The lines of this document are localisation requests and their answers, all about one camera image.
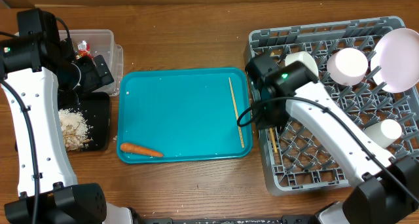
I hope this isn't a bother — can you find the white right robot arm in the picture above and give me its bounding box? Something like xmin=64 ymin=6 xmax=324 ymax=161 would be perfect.
xmin=242 ymin=53 xmax=418 ymax=223

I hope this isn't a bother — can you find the pile of rice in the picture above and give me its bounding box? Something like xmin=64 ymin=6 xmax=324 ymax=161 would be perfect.
xmin=58 ymin=109 xmax=91 ymax=151

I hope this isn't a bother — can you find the pink bowl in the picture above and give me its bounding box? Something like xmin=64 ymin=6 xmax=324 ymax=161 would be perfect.
xmin=327 ymin=48 xmax=368 ymax=86

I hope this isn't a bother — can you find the clear plastic bin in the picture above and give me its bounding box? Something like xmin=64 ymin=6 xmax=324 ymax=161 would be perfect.
xmin=69 ymin=29 xmax=124 ymax=96

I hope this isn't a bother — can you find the orange carrot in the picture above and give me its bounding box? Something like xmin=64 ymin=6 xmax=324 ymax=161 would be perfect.
xmin=120 ymin=143 xmax=164 ymax=157

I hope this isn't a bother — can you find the teal plastic tray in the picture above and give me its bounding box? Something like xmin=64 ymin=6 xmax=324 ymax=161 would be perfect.
xmin=117 ymin=67 xmax=253 ymax=164

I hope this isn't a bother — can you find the wooden chopstick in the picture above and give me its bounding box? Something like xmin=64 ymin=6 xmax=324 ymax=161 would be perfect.
xmin=269 ymin=128 xmax=278 ymax=154
xmin=228 ymin=77 xmax=245 ymax=149

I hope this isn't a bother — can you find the grey dishwasher rack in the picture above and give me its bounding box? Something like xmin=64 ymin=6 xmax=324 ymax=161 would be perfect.
xmin=244 ymin=16 xmax=418 ymax=196

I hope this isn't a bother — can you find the red snack wrapper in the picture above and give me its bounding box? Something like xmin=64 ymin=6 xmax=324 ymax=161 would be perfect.
xmin=76 ymin=40 xmax=92 ymax=59

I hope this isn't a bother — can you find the black plastic tray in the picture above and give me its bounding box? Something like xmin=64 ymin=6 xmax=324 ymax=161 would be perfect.
xmin=58 ymin=91 xmax=111 ymax=151

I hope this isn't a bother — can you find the white cup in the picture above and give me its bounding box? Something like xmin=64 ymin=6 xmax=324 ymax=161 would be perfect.
xmin=364 ymin=119 xmax=402 ymax=149

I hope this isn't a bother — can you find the white bowl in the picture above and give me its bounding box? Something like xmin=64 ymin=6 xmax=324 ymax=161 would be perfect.
xmin=285 ymin=51 xmax=319 ymax=77

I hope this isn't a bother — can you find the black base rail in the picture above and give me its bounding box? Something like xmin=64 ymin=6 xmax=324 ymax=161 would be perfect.
xmin=140 ymin=214 xmax=318 ymax=224

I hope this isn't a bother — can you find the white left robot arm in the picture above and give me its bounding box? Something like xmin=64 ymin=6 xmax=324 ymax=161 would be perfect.
xmin=1 ymin=9 xmax=141 ymax=223

